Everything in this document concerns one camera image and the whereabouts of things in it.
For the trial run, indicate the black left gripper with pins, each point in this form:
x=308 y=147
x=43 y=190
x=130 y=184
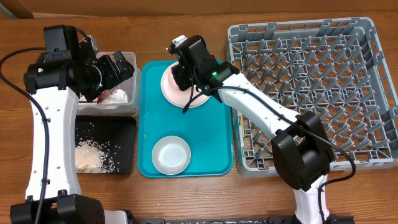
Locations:
x=114 y=76

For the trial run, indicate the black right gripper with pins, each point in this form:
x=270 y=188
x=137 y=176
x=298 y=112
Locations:
x=178 y=74

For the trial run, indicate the white napkin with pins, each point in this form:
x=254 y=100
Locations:
x=115 y=97

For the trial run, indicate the grey bowl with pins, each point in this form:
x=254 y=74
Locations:
x=171 y=155

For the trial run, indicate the pile of rice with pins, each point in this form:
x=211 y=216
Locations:
x=92 y=156

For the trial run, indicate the red snack wrapper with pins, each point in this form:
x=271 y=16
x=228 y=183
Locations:
x=102 y=96

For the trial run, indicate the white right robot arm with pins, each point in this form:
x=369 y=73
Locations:
x=301 y=152

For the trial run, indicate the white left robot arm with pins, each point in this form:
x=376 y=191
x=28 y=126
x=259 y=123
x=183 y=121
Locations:
x=53 y=194

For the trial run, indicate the pink plate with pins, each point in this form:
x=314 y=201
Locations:
x=174 y=95

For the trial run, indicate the clear plastic bin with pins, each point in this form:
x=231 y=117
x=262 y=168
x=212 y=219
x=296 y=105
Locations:
x=66 y=85

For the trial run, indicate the teal serving tray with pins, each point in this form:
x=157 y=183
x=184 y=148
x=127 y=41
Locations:
x=207 y=128

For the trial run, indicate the black tray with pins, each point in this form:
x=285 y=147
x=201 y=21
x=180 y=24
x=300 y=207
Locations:
x=120 y=131

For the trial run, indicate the grey dish rack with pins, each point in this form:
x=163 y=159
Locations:
x=332 y=67

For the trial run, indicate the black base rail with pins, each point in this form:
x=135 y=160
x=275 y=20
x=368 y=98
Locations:
x=268 y=220

